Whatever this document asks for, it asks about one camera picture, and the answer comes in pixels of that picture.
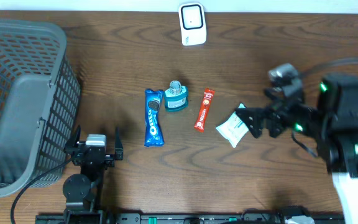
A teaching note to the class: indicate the grey plastic shopping basket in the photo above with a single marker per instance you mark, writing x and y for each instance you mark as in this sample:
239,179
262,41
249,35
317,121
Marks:
39,98

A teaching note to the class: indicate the red Nescafe coffee stick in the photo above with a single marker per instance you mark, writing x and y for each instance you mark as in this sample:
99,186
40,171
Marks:
204,108

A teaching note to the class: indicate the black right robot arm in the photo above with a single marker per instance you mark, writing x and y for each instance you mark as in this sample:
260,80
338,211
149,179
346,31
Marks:
333,124

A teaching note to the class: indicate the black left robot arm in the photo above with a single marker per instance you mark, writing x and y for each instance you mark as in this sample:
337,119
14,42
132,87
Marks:
83,190

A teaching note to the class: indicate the blue Oreo cookie pack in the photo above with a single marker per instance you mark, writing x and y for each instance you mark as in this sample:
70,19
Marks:
153,132

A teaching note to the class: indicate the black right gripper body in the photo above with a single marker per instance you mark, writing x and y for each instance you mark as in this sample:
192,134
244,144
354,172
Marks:
302,118

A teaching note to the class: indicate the teal mouthwash bottle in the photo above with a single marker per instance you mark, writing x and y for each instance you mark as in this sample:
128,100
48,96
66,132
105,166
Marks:
176,96

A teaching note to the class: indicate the white teal wet wipes pack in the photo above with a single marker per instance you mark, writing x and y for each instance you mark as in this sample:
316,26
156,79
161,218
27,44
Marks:
233,129

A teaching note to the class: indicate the white barcode scanner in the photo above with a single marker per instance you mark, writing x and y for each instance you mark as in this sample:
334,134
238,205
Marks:
192,24

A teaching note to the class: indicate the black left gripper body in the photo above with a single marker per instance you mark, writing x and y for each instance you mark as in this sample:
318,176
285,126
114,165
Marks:
91,170

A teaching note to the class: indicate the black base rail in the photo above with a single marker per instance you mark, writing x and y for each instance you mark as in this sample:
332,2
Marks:
135,218

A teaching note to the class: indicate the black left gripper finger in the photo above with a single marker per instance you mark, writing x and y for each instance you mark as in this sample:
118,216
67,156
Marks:
72,143
118,147

